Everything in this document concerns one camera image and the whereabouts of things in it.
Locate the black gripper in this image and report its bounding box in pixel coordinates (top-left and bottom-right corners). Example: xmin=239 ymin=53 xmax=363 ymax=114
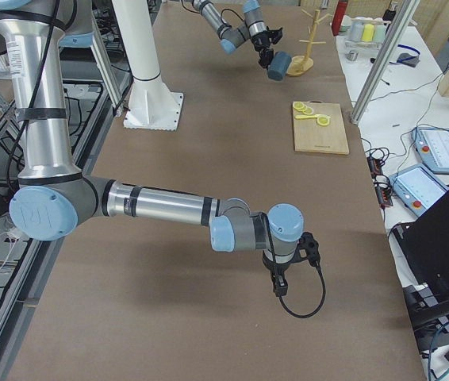
xmin=254 ymin=33 xmax=274 ymax=69
xmin=262 ymin=253 xmax=300 ymax=297

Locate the blue cup yellow inside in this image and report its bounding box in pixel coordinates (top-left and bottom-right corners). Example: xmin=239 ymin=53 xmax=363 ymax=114
xmin=267 ymin=52 xmax=292 ymax=81

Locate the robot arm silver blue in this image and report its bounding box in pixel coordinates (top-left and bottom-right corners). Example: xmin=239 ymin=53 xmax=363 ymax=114
xmin=191 ymin=1 xmax=282 ymax=69
xmin=0 ymin=1 xmax=304 ymax=299

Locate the wooden cup storage rack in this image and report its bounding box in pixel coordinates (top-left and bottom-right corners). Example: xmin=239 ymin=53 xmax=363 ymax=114
xmin=286 ymin=9 xmax=329 ymax=77

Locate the yellow cup on tray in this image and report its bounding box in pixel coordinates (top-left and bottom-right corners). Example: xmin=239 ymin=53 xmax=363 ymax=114
xmin=361 ymin=23 xmax=374 ymax=43

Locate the red bottle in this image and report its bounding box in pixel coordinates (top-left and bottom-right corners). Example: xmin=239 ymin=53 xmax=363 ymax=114
xmin=331 ymin=0 xmax=348 ymax=37

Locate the yellow toy knife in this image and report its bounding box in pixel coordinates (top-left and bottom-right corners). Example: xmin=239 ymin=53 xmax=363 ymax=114
xmin=294 ymin=114 xmax=320 ymax=120

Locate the yellow lemon slice toy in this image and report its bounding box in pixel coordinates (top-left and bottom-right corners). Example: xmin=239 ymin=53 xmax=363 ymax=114
xmin=317 ymin=114 xmax=331 ymax=126

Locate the wooden cutting board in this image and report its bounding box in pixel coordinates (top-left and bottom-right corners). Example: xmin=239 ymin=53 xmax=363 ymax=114
xmin=292 ymin=102 xmax=349 ymax=155

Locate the teach pendant near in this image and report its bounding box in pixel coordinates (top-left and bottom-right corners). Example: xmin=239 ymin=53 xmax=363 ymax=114
xmin=389 ymin=164 xmax=449 ymax=217

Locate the teach pendant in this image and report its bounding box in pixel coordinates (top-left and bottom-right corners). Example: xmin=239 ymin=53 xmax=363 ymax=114
xmin=412 ymin=127 xmax=449 ymax=175
xmin=389 ymin=164 xmax=449 ymax=217

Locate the teach pendant far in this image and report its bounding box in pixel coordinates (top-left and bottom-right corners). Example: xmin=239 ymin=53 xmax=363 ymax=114
xmin=412 ymin=127 xmax=449 ymax=175

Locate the black camera cable loop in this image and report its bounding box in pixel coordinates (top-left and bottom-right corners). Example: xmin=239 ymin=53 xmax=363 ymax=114
xmin=278 ymin=261 xmax=326 ymax=319

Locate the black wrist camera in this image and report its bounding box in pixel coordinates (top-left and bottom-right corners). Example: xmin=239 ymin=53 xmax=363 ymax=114
xmin=298 ymin=232 xmax=320 ymax=268
xmin=267 ymin=27 xmax=283 ymax=44

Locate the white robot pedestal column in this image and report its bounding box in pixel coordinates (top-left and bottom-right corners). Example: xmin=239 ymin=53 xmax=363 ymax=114
xmin=113 ymin=0 xmax=184 ymax=131

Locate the aluminium frame post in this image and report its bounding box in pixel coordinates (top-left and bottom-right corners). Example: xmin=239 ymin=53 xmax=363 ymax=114
xmin=350 ymin=0 xmax=420 ymax=125

